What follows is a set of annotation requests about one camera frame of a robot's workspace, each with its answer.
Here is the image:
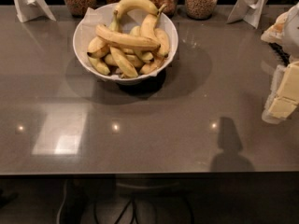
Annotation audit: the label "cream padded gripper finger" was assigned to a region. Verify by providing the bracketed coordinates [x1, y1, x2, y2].
[262, 94, 298, 124]

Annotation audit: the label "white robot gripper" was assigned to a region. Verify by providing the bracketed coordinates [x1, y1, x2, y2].
[261, 3, 299, 103]

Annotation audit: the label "long yellow banana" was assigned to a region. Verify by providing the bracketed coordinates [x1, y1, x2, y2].
[95, 24, 161, 51]

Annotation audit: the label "yellow banana lower right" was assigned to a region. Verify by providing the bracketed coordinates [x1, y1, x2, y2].
[139, 57, 164, 75]

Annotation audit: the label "yellow banana far right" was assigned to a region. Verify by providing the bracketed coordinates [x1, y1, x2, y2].
[154, 28, 170, 58]

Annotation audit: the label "upright yellow banana right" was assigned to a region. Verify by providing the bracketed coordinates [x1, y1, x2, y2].
[140, 4, 167, 40]

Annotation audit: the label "yellow banana front centre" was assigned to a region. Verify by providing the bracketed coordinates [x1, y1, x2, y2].
[110, 47, 138, 78]

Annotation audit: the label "curved yellow banana at rim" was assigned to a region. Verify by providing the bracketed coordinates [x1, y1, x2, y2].
[113, 0, 158, 20]

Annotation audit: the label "yellow banana lower left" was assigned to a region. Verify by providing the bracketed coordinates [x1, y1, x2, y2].
[88, 57, 110, 76]

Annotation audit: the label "yellow banana left side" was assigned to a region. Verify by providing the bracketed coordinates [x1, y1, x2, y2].
[87, 36, 109, 58]

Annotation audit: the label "white ceramic bowl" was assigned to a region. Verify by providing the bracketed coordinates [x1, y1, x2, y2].
[73, 3, 178, 85]

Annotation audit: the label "white paper bowl liner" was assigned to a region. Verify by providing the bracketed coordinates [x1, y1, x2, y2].
[82, 7, 104, 34]

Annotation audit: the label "white folded card stand right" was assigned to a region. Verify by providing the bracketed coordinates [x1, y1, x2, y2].
[227, 0, 268, 29]

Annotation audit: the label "white folded card stand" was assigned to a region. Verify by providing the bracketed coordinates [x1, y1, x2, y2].
[227, 0, 268, 29]
[14, 0, 55, 22]

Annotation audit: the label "glass jar of grains right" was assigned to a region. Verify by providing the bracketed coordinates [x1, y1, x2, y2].
[185, 0, 218, 20]

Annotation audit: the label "white folded card stand left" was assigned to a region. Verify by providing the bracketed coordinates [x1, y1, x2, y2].
[14, 0, 55, 22]

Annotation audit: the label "black cables under table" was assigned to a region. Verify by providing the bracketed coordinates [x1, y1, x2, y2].
[55, 179, 195, 224]

